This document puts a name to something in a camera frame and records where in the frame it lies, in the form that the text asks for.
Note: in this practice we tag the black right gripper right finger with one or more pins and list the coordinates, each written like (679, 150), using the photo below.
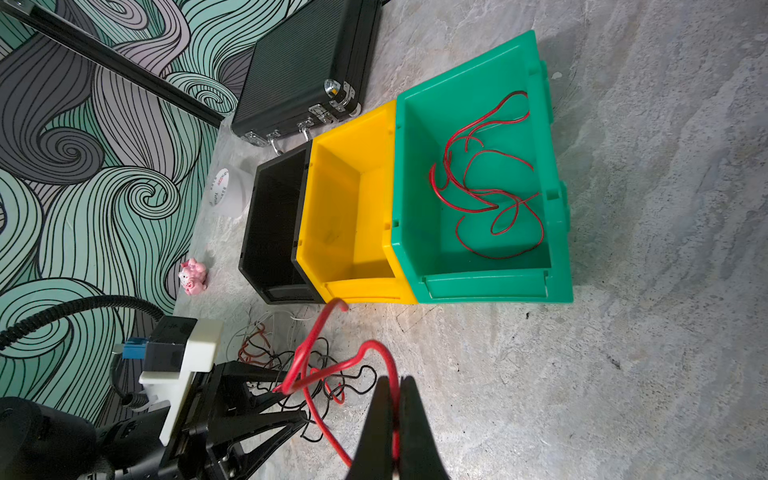
(418, 454)

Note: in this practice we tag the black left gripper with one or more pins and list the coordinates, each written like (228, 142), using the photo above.
(224, 431)

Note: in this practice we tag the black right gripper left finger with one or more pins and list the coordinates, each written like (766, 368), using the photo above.
(374, 457)

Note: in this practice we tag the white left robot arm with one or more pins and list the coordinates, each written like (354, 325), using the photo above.
(38, 442)

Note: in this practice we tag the pink pig toy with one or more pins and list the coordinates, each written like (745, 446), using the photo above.
(193, 277)

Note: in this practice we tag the black plastic bin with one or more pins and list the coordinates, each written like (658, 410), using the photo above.
(268, 258)

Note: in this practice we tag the yellow plastic bin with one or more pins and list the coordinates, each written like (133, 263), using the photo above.
(344, 244)

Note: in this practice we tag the green plastic bin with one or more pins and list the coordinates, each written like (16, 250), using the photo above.
(480, 213)

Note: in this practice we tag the black aluminium carry case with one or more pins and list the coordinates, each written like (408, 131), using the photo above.
(311, 70)

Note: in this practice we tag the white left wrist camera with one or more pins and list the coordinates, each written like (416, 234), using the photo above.
(177, 349)

